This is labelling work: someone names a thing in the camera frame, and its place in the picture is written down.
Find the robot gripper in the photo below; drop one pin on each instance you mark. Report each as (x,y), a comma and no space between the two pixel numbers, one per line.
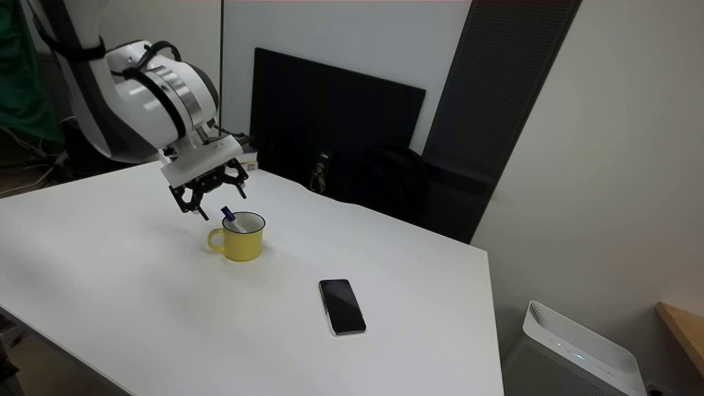
(200,159)

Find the black smartphone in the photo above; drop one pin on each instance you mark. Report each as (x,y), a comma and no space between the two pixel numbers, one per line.
(342,306)

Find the tall dark wall panel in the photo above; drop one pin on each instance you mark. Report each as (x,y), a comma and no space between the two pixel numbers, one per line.
(499,88)

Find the yellow enamel cup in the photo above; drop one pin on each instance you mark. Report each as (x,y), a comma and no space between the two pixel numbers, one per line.
(243,244)

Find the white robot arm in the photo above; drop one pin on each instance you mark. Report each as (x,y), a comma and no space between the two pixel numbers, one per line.
(132,102)

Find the wooden side table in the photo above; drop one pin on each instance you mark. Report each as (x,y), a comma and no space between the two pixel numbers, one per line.
(686,331)

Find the white marker with blue cap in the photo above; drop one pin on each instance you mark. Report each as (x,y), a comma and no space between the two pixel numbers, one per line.
(230,215)

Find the green cloth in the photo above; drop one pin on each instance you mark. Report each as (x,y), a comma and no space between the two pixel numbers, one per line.
(24,72)

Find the black flat monitor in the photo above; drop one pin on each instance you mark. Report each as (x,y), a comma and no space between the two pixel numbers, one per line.
(331,116)

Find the grey trash bin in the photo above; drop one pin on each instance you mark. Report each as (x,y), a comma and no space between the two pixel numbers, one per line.
(563,359)

